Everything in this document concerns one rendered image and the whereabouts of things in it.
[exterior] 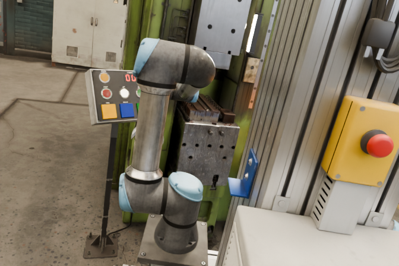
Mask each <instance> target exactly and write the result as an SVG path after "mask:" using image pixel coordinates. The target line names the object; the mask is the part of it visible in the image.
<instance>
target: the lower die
mask: <svg viewBox="0 0 399 266"><path fill-rule="evenodd" d="M199 96H200V98H202V99H203V101H205V102H206V104H207V105H208V106H209V107H210V108H211V109H212V110H211V112H209V111H207V109H206V108H205V106H204V105H203V104H202V103H201V102H200V101H199V100H198V99H197V101H196V102H195V103H192V106H191V104H189V103H188V105H187V108H186V113H187V115H188V116H189V118H190V120H193V121H207V122H212V121H218V118H219V113H220V111H219V110H218V109H216V107H214V105H212V103H210V101H208V99H206V97H205V96H204V95H203V94H199ZM201 119H202V120H201Z"/></svg>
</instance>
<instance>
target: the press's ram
mask: <svg viewBox="0 0 399 266"><path fill-rule="evenodd" d="M250 5H251V0H194V6H193V10H192V17H191V23H190V28H189V34H188V41H187V45H194V46H197V47H199V48H201V49H202V50H206V51H211V52H218V53H225V54H230V55H236V56H239V54H240V49H241V45H242V40H243V35H244V32H245V28H246V22H247V19H248V14H249V9H250Z"/></svg>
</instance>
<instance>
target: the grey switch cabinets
mask: <svg viewBox="0 0 399 266"><path fill-rule="evenodd" d="M123 4H124V0H54V2H53V36H52V55H51V58H52V67H63V68H72V69H81V70H86V71H88V70H89V69H113V70H119V64H120V63H121V60H122V57H121V50H122V48H121V40H122V39H123V33H124V21H125V10H126V5H123Z"/></svg>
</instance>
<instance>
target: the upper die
mask: <svg viewBox="0 0 399 266"><path fill-rule="evenodd" d="M204 51H205V52H207V53H208V54H209V56H210V57H211V58H212V60H213V62H214V65H215V68H220V69H228V70H229V66H230V60H231V57H232V55H230V54H225V53H218V52H211V51H206V50H204Z"/></svg>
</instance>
